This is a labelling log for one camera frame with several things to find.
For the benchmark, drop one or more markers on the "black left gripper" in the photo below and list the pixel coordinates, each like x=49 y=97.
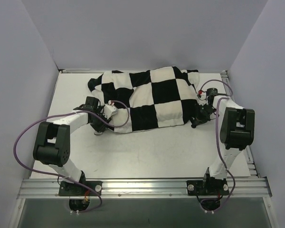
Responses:
x=98 y=126

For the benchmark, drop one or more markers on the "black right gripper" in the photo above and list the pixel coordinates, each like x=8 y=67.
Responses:
x=199 y=119

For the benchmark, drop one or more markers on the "black white checkered pillowcase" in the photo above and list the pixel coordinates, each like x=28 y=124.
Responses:
x=148 y=100

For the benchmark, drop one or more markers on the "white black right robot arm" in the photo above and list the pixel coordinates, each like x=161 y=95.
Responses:
x=234 y=131

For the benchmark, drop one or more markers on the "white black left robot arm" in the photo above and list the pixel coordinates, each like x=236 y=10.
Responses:
x=52 y=145

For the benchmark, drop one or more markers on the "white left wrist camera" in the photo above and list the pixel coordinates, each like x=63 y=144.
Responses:
x=109 y=111

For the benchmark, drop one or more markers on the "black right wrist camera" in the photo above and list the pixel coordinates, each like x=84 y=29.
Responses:
x=211 y=92

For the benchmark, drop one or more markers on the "aluminium back frame rail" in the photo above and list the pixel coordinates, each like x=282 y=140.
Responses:
x=74 y=71

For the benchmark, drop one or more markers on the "aluminium frame rail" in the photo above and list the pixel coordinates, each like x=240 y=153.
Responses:
x=74 y=71
x=142 y=189

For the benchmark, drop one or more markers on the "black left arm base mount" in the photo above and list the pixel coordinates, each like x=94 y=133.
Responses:
x=71 y=189

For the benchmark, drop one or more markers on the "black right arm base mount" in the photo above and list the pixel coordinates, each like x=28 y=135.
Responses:
x=207 y=188

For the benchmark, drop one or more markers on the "aluminium front frame rail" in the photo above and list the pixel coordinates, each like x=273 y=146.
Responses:
x=142 y=189

